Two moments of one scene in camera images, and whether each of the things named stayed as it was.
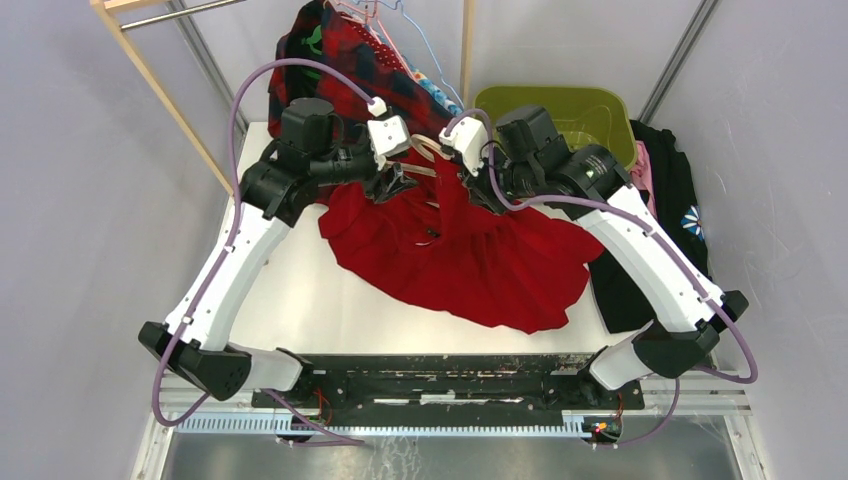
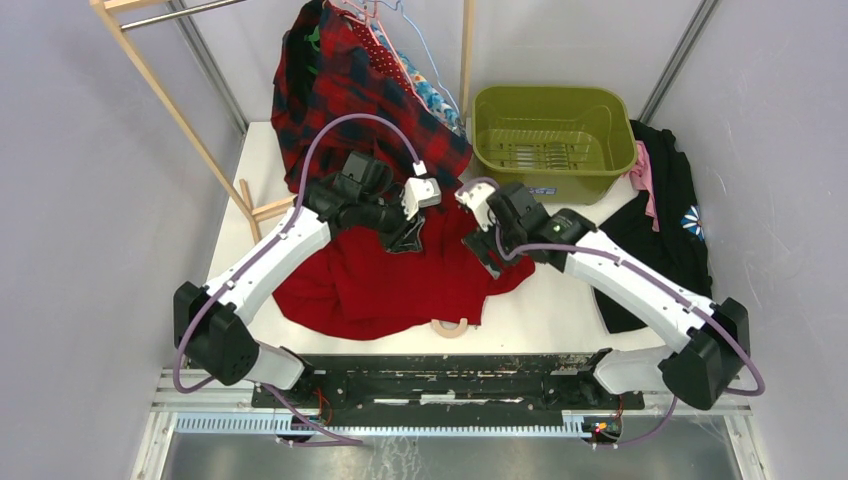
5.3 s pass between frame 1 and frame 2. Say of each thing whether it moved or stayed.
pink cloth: stayed
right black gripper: moved
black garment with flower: stayed
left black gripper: moved
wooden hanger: moved
